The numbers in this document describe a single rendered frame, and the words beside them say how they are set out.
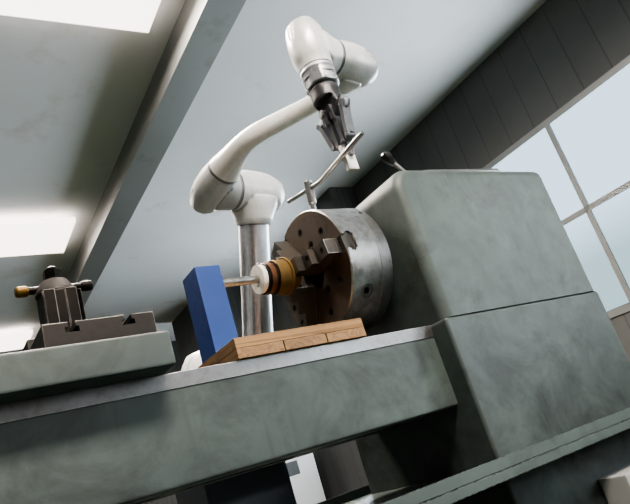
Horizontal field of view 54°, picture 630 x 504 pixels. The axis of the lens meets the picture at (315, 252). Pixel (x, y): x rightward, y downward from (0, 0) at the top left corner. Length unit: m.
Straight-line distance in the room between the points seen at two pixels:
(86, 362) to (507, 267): 1.05
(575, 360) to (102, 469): 1.14
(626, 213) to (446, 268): 2.97
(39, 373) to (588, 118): 3.99
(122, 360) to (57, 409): 0.12
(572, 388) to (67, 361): 1.15
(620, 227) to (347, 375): 3.30
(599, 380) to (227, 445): 0.99
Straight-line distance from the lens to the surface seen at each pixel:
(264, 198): 2.01
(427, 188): 1.57
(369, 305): 1.46
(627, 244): 4.37
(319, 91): 1.57
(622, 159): 4.38
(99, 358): 1.03
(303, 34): 1.65
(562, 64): 4.71
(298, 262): 1.44
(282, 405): 1.18
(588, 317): 1.80
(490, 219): 1.68
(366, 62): 1.75
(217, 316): 1.33
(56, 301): 1.34
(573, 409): 1.62
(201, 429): 1.11
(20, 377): 1.00
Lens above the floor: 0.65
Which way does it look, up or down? 18 degrees up
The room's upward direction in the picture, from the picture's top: 18 degrees counter-clockwise
